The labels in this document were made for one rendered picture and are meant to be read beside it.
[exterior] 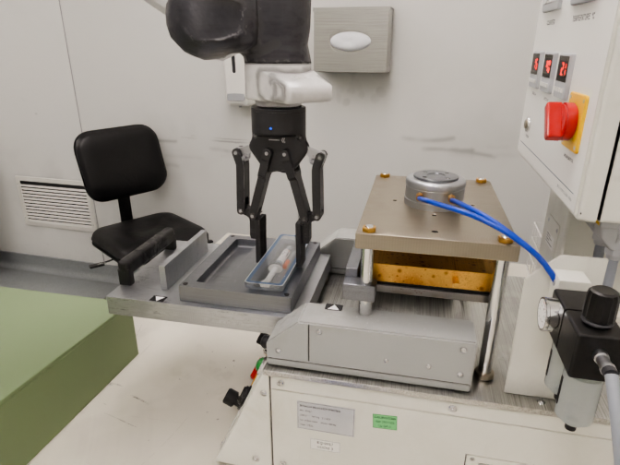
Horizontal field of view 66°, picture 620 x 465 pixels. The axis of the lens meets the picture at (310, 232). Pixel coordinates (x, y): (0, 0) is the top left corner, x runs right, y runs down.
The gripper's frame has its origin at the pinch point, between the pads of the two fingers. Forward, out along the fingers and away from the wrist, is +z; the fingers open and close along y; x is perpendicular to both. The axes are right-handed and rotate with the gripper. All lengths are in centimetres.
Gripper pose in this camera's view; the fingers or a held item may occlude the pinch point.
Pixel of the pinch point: (280, 242)
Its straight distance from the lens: 73.0
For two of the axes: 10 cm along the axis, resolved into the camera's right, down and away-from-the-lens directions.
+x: -2.3, 3.5, -9.1
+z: -0.1, 9.3, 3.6
